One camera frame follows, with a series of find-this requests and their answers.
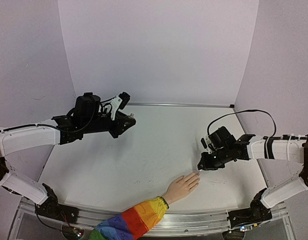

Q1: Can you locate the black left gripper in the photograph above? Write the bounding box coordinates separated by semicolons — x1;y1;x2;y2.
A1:
83;111;137;139

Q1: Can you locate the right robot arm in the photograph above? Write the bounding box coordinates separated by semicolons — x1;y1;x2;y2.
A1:
197;126;308;232

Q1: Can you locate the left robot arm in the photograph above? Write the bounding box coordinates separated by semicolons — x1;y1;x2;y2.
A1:
0;92;136;219

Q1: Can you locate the rainbow sleeve forearm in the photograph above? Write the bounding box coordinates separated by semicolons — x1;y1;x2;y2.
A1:
88;196;169;240

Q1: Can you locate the mannequin hand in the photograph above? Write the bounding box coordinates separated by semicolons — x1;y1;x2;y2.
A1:
162;172;200;205

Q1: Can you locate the aluminium back table rail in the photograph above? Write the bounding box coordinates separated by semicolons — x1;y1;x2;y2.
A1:
128;102;235;109

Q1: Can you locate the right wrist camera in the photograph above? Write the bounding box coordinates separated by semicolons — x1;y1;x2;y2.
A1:
200;135;215;154

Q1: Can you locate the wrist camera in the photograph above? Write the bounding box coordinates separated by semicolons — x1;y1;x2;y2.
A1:
110;92;131;121
200;135;215;154

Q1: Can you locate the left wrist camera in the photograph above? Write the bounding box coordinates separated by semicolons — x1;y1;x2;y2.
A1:
110;92;131;121

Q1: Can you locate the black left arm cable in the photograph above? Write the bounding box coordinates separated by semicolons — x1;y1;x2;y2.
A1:
0;122;62;133

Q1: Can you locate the black right camera cable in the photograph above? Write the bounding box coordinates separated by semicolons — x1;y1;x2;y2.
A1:
206;109;278;138

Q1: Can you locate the aluminium front rail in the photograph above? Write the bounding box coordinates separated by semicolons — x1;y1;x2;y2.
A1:
8;197;295;240

